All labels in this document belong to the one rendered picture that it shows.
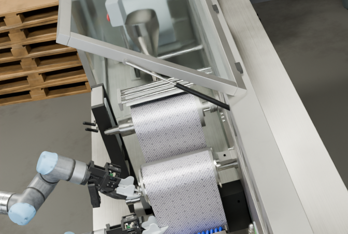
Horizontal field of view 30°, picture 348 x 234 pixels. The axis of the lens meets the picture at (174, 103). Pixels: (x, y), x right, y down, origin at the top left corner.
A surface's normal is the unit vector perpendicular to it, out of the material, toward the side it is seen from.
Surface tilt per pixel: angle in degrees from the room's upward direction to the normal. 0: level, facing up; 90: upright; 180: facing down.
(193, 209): 90
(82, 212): 0
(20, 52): 90
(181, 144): 92
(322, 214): 0
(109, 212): 0
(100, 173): 90
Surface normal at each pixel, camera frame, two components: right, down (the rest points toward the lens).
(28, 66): -0.09, 0.59
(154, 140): 0.12, 0.57
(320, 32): -0.23, -0.80
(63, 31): 0.38, -0.80
